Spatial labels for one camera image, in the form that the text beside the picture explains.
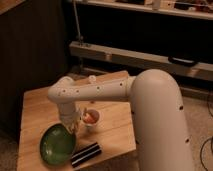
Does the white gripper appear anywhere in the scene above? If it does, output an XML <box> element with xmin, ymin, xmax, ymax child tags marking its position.
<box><xmin>59</xmin><ymin>103</ymin><xmax>81</xmax><ymax>134</ymax></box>

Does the green ceramic bowl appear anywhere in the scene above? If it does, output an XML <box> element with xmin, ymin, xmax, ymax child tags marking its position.
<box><xmin>40</xmin><ymin>124</ymin><xmax>77</xmax><ymax>166</ymax></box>

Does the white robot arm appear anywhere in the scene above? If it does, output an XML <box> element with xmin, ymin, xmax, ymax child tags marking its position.
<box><xmin>48</xmin><ymin>69</ymin><xmax>195</xmax><ymax>171</ymax></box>

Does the white cup with carrot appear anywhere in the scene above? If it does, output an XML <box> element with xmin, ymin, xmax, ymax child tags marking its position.
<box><xmin>82</xmin><ymin>108</ymin><xmax>100</xmax><ymax>131</ymax></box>

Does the metal pole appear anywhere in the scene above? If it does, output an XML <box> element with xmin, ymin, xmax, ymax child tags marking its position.
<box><xmin>71</xmin><ymin>0</ymin><xmax>85</xmax><ymax>73</ymax></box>

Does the grey wall rail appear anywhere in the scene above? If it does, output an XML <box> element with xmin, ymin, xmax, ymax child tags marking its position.
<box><xmin>69</xmin><ymin>41</ymin><xmax>213</xmax><ymax>73</ymax></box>

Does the black handle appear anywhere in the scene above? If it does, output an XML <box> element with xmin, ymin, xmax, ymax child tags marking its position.
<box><xmin>168</xmin><ymin>57</ymin><xmax>198</xmax><ymax>67</ymax></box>

